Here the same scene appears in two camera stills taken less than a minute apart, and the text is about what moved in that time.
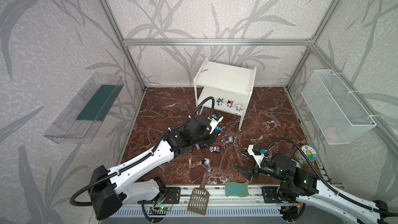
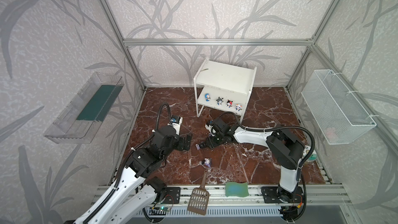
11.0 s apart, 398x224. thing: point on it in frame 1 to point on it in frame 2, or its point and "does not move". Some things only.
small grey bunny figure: [219, 101] does not move
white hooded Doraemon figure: [239, 108] does not move
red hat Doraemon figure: [229, 103] does not move
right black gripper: [254, 165] to [212, 140]
